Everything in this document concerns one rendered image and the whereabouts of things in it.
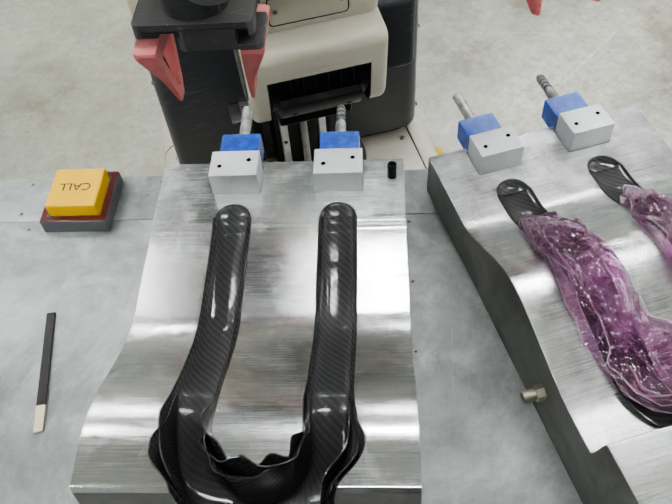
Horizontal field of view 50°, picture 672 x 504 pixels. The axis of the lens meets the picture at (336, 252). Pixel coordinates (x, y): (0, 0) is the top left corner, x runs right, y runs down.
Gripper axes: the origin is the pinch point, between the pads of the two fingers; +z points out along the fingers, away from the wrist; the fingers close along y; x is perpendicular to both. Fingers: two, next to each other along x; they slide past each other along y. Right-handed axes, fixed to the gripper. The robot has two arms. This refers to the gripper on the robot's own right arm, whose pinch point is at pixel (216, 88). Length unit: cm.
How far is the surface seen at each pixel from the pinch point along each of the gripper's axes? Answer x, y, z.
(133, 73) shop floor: 133, -61, 99
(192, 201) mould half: -3.1, -4.5, 12.2
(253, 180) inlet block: -2.2, 2.2, 10.3
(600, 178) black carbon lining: 2.2, 39.4, 16.0
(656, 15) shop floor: 153, 106, 98
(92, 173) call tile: 6.7, -19.1, 17.3
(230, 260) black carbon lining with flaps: -10.2, 0.1, 13.3
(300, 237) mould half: -8.0, 7.1, 12.6
